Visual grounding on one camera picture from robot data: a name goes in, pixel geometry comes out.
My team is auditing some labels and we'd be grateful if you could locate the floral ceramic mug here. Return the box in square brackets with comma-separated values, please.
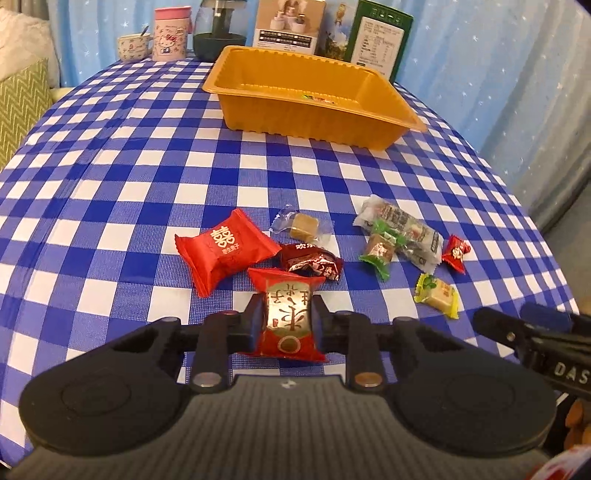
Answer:
[117, 33, 154, 63]

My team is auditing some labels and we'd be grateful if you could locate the blue white checked tablecloth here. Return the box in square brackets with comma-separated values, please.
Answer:
[0, 58, 580, 462]

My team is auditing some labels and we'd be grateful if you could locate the yellow plastic tray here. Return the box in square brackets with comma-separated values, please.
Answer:
[202, 45, 428, 152]

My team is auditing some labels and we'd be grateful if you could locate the beige product box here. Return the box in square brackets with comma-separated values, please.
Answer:
[252, 0, 328, 57]

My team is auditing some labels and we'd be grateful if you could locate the person's right hand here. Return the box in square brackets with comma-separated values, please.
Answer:
[564, 399, 591, 446]

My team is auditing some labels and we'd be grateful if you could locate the dark glass jar appliance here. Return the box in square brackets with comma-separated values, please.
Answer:
[193, 0, 247, 62]

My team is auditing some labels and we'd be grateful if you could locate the yellow green wrapped candy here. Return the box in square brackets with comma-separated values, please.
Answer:
[413, 272, 460, 319]

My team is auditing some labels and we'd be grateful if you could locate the dark red wrapped candy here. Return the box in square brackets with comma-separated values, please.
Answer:
[276, 243, 345, 282]

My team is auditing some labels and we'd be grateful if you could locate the green product box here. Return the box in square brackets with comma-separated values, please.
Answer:
[344, 0, 414, 84]

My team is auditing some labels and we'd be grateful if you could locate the pink cartoon cup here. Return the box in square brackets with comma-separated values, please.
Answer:
[152, 6, 192, 61]

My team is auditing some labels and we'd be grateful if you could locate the large plain red snack packet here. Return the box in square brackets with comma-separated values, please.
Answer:
[174, 209, 282, 298]

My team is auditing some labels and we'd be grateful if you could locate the clear wrapped brown candy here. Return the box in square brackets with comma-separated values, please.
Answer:
[269, 205, 335, 247]

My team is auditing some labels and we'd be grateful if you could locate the white pillow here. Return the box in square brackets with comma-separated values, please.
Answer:
[0, 9, 61, 88]

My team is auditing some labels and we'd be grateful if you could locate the green zigzag pillow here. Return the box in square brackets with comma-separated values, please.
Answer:
[0, 58, 55, 171]

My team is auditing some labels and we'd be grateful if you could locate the red snack packet gold window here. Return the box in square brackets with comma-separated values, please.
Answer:
[247, 268, 328, 363]

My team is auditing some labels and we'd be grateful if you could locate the green brown candy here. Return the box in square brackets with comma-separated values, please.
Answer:
[359, 233, 398, 281]

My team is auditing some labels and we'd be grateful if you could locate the clear black sesame cake packet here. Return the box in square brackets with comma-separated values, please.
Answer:
[353, 195, 444, 271]

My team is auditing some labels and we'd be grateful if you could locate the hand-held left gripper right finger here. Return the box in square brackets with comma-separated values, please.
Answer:
[310, 295, 465, 392]

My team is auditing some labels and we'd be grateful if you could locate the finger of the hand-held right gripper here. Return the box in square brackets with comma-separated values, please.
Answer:
[521, 302, 591, 330]
[475, 308, 536, 356]

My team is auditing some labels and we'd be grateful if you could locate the small red wrapped candy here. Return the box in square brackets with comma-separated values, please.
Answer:
[441, 234, 472, 274]

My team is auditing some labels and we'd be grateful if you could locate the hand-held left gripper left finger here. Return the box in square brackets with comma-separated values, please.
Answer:
[110, 294, 265, 393]

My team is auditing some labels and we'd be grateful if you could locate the red white patterned cloth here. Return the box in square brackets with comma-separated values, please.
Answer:
[531, 450, 591, 480]

